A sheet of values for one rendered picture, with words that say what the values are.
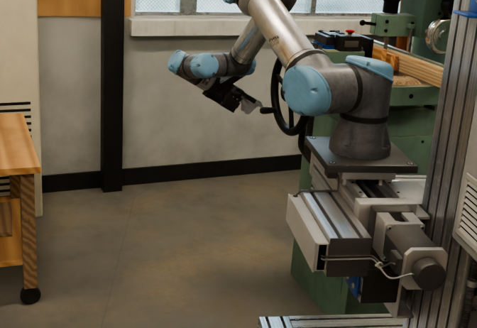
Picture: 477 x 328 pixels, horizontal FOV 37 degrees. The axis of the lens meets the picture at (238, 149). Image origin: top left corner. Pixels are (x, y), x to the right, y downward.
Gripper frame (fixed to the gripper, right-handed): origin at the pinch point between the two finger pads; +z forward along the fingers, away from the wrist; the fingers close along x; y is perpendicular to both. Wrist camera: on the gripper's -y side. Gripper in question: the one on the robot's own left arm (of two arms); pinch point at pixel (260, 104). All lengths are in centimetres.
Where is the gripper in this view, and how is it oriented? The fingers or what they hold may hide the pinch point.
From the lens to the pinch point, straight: 241.8
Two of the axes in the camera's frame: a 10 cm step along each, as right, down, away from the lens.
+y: -5.2, 8.5, 1.0
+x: 3.5, 3.2, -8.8
